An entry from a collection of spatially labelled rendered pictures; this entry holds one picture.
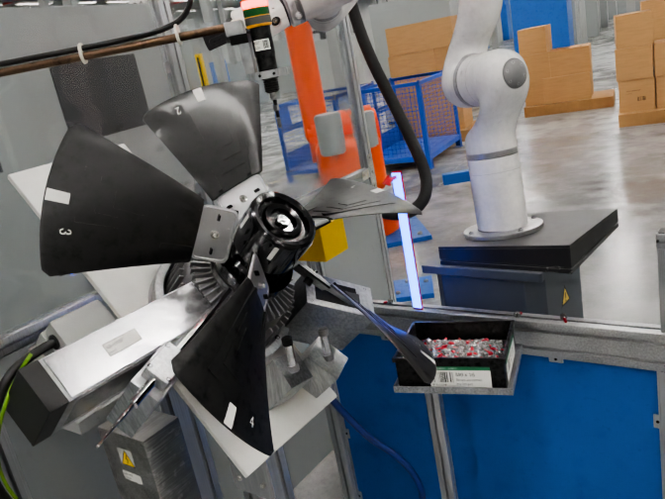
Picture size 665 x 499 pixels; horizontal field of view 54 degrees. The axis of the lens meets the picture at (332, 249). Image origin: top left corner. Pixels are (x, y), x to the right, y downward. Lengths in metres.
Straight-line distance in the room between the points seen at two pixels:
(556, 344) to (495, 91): 0.55
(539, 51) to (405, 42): 2.10
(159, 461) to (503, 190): 0.95
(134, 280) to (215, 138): 0.30
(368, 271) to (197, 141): 1.51
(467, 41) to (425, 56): 7.44
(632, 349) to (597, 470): 0.33
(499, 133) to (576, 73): 8.64
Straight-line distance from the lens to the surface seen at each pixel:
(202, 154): 1.22
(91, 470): 1.84
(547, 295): 1.56
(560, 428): 1.56
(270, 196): 1.09
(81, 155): 1.03
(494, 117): 1.54
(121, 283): 1.23
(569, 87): 10.20
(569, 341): 1.42
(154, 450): 1.36
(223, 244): 1.08
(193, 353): 0.86
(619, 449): 1.55
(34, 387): 0.97
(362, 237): 2.59
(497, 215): 1.59
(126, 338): 1.04
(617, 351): 1.40
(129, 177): 1.03
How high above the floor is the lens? 1.47
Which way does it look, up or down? 17 degrees down
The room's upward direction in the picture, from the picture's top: 11 degrees counter-clockwise
